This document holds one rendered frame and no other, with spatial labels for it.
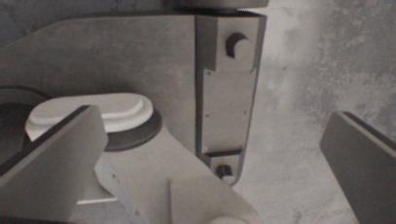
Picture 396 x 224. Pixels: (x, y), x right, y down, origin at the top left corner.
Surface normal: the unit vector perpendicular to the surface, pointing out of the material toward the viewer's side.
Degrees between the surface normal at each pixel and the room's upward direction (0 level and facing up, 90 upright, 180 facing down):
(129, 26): 0
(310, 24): 0
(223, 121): 0
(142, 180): 90
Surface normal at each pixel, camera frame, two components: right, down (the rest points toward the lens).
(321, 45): 0.16, 0.51
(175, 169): 0.00, -0.85
